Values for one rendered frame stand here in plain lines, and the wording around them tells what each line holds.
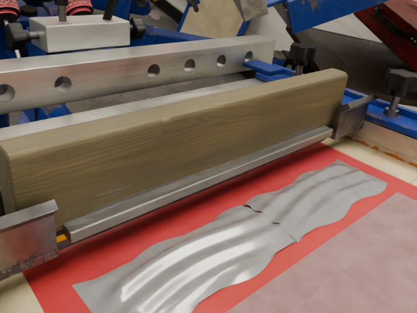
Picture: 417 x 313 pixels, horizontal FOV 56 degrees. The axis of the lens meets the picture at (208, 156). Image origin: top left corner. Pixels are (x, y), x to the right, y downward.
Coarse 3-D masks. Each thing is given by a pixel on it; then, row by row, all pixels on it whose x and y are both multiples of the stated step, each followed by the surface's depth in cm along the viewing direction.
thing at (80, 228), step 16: (320, 128) 50; (288, 144) 45; (304, 144) 46; (240, 160) 40; (256, 160) 41; (192, 176) 37; (208, 176) 37; (224, 176) 38; (160, 192) 34; (176, 192) 34; (192, 192) 36; (112, 208) 31; (128, 208) 31; (144, 208) 32; (64, 224) 29; (80, 224) 29; (96, 224) 30; (112, 224) 31
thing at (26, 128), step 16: (256, 80) 67; (160, 96) 56; (176, 96) 57; (192, 96) 57; (80, 112) 49; (96, 112) 49; (112, 112) 49; (16, 128) 43; (32, 128) 44; (48, 128) 44; (368, 128) 55; (384, 128) 53; (368, 144) 56; (384, 144) 54; (400, 144) 52; (416, 144) 51; (416, 160) 51
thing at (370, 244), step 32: (288, 160) 50; (320, 160) 51; (352, 160) 52; (224, 192) 42; (256, 192) 43; (384, 192) 45; (416, 192) 46; (352, 224) 39; (384, 224) 40; (416, 224) 40; (320, 256) 34; (352, 256) 35; (384, 256) 35; (416, 256) 36; (384, 288) 32; (416, 288) 32
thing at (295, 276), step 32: (128, 224) 36; (160, 224) 36; (192, 224) 37; (64, 256) 32; (96, 256) 32; (128, 256) 32; (288, 256) 34; (32, 288) 29; (64, 288) 29; (224, 288) 30; (256, 288) 31; (288, 288) 31; (320, 288) 31; (352, 288) 31
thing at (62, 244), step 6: (312, 144) 53; (282, 156) 49; (270, 162) 47; (240, 174) 44; (210, 186) 41; (198, 192) 40; (168, 204) 38; (138, 216) 36; (126, 222) 35; (96, 234) 33; (66, 240) 31; (78, 240) 32; (60, 246) 31; (66, 246) 32
